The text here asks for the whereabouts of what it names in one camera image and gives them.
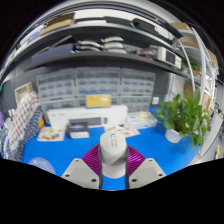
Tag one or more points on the purple crumpled cloth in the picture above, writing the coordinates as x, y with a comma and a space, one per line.
1, 119

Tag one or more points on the green plant in white pot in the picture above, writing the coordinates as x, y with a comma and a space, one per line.
185, 116

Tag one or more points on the long white keyboard box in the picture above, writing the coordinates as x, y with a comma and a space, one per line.
66, 115

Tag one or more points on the dark wall shelf unit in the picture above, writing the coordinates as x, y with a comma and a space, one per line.
100, 55

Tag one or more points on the white computer mouse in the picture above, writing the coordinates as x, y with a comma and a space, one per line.
113, 156

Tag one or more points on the white metal shelf rack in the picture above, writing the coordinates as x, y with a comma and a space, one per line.
202, 60

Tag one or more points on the yellow flat box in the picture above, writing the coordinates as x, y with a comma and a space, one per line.
97, 100

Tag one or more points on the white woven basket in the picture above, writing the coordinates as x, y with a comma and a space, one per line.
24, 92

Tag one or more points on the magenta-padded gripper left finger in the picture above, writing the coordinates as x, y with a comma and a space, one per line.
80, 171

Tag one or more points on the printed picture card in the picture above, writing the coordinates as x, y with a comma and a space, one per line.
128, 130
50, 134

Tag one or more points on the grey pegboard panel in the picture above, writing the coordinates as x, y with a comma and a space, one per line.
20, 76

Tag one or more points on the small black box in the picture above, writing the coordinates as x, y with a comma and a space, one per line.
77, 130

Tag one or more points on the red blue checked cloth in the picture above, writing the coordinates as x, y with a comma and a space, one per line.
23, 116

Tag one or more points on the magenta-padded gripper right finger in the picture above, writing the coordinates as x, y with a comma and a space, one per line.
146, 171

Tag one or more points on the large blue desk mat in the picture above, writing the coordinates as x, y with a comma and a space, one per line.
153, 150

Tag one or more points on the white and blue carton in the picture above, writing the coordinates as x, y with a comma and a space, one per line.
141, 120

